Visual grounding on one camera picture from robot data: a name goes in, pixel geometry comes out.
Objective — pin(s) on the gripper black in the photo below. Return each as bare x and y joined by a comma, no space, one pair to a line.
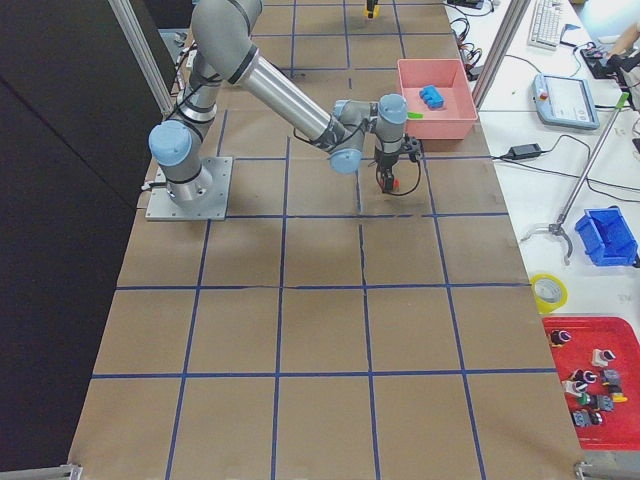
387,161

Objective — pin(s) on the blue toy block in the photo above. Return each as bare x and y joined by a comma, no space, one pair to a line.
431,97

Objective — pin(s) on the yellow toy block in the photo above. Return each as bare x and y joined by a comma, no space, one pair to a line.
372,11

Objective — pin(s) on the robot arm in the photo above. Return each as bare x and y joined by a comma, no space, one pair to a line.
225,52

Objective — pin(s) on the pink plastic box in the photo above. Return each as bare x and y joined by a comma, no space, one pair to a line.
455,120

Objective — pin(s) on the black power adapter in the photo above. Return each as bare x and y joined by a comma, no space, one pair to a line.
524,151

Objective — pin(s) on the reacher grabber tool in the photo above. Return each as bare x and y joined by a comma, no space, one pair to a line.
556,228

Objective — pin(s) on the teach pendant tablet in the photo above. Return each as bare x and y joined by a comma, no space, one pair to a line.
564,101

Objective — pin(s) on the yellow tape roll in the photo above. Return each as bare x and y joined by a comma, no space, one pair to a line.
549,292

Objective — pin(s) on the white keyboard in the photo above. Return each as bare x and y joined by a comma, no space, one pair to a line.
545,25

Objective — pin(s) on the blue storage bin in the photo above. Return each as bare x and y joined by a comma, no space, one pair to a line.
607,238

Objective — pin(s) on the red parts tray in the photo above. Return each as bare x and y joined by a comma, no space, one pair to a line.
597,362

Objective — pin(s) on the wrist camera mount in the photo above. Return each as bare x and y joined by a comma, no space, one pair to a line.
413,148

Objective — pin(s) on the aluminium frame post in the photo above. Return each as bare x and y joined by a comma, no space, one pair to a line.
502,41

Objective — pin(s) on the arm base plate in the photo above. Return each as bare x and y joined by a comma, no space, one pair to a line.
204,198

